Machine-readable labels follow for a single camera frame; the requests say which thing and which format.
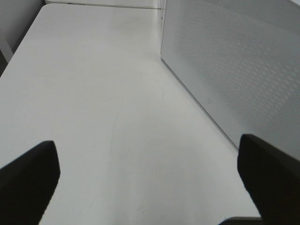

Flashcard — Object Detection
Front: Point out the white microwave door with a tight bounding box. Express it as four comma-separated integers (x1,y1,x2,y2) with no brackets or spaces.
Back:
161,0,300,158

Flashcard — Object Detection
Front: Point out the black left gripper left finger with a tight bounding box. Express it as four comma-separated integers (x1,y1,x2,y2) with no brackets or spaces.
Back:
0,141,60,225

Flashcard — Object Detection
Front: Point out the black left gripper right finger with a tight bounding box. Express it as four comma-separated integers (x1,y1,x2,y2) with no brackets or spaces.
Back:
237,134,300,225

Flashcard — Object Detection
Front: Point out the grey table leg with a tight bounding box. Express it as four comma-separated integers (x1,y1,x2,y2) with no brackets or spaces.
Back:
0,30,14,63

